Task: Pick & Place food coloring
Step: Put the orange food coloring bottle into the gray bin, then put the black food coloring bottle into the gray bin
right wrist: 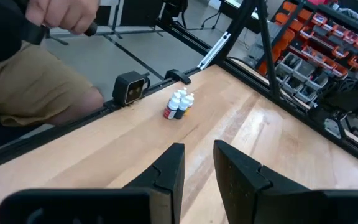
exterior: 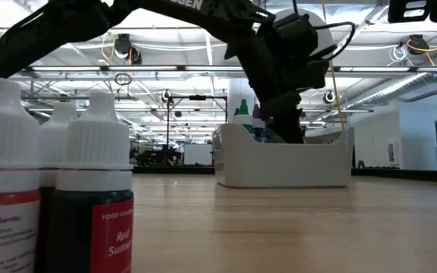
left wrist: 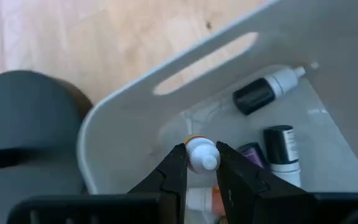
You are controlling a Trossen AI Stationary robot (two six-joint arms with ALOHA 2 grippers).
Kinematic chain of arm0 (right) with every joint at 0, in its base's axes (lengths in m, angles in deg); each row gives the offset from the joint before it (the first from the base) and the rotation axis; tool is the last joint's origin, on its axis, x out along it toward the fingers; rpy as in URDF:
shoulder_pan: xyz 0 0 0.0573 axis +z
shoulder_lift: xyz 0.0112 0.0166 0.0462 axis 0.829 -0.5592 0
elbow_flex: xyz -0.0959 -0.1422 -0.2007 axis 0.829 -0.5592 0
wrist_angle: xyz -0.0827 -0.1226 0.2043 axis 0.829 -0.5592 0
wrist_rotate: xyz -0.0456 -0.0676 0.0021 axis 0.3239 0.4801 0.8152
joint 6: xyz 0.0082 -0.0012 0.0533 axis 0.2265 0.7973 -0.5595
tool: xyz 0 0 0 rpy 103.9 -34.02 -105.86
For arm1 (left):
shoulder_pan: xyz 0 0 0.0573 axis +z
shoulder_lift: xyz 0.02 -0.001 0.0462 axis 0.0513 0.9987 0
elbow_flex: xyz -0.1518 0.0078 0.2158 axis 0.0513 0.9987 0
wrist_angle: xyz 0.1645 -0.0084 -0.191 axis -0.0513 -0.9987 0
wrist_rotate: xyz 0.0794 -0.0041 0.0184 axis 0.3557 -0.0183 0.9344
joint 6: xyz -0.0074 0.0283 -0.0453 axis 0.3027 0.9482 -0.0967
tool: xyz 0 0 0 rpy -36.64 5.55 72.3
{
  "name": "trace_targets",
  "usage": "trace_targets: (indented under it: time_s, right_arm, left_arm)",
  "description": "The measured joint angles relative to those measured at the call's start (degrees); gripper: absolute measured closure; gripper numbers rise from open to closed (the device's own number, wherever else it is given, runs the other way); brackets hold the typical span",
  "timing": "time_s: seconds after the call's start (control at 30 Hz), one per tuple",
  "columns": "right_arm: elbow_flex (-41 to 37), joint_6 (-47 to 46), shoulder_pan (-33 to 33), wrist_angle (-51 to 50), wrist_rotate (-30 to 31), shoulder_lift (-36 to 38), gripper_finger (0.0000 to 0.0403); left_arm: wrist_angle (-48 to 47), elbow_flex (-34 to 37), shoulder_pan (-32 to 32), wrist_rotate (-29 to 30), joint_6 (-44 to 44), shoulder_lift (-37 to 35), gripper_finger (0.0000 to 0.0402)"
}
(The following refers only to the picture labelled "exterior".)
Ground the grey plastic bin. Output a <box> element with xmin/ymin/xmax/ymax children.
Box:
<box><xmin>212</xmin><ymin>122</ymin><xmax>355</xmax><ymax>190</ymax></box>

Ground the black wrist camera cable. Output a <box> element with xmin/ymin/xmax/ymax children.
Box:
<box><xmin>293</xmin><ymin>0</ymin><xmax>357</xmax><ymax>58</ymax></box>

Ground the large green-tip food coloring bottle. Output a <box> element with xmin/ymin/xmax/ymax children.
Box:
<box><xmin>233</xmin><ymin>99</ymin><xmax>256</xmax><ymax>133</ymax></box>

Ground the white board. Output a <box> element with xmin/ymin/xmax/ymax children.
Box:
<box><xmin>183</xmin><ymin>143</ymin><xmax>214</xmax><ymax>167</ymax></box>

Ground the small red-label dropper bottle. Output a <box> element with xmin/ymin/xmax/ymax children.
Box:
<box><xmin>46</xmin><ymin>92</ymin><xmax>135</xmax><ymax>273</ymax></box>

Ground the orange-label dropper bottle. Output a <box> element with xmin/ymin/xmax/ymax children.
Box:
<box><xmin>0</xmin><ymin>77</ymin><xmax>42</xmax><ymax>273</ymax></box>

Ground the small dark green dropper bottle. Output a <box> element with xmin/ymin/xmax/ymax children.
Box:
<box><xmin>36</xmin><ymin>101</ymin><xmax>78</xmax><ymax>273</ymax></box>

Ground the black aluminium table frame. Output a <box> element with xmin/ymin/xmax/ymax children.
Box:
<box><xmin>131</xmin><ymin>165</ymin><xmax>437</xmax><ymax>184</ymax></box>

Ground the ceiling light strip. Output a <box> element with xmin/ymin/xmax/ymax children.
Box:
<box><xmin>19</xmin><ymin>64</ymin><xmax>244</xmax><ymax>73</ymax></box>
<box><xmin>338</xmin><ymin>66</ymin><xmax>437</xmax><ymax>73</ymax></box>

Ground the ceiling reel with yellow cable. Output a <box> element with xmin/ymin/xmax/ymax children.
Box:
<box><xmin>406</xmin><ymin>33</ymin><xmax>437</xmax><ymax>58</ymax></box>

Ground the black background gantry frame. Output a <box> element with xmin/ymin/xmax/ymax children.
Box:
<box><xmin>165</xmin><ymin>94</ymin><xmax>229</xmax><ymax>168</ymax></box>

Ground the silver ventilation duct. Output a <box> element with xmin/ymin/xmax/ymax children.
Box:
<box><xmin>349</xmin><ymin>49</ymin><xmax>437</xmax><ymax>111</ymax></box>

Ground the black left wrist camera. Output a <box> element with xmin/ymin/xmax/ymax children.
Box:
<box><xmin>273</xmin><ymin>13</ymin><xmax>320</xmax><ymax>58</ymax></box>

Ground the dark background robot station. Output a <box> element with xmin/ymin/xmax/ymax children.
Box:
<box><xmin>129</xmin><ymin>146</ymin><xmax>184</xmax><ymax>168</ymax></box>

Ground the yellow hanging cable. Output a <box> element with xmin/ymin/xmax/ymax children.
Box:
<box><xmin>321</xmin><ymin>0</ymin><xmax>346</xmax><ymax>133</ymax></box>

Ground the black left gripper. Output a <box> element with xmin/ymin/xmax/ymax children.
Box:
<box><xmin>224</xmin><ymin>22</ymin><xmax>332</xmax><ymax>144</ymax></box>

